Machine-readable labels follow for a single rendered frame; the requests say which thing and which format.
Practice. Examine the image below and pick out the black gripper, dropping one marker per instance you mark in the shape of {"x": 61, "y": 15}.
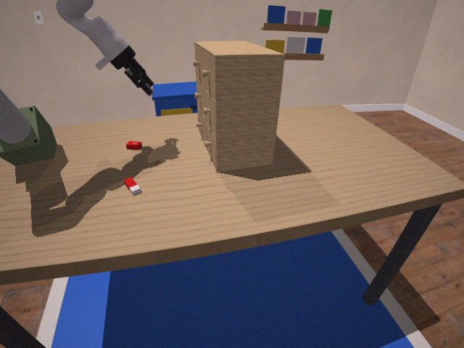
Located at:
{"x": 126, "y": 59}

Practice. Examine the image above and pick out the wooden chest of drawers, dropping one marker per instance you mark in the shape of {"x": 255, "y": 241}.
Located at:
{"x": 248, "y": 81}

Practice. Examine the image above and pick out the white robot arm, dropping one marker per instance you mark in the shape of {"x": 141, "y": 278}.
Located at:
{"x": 14, "y": 126}

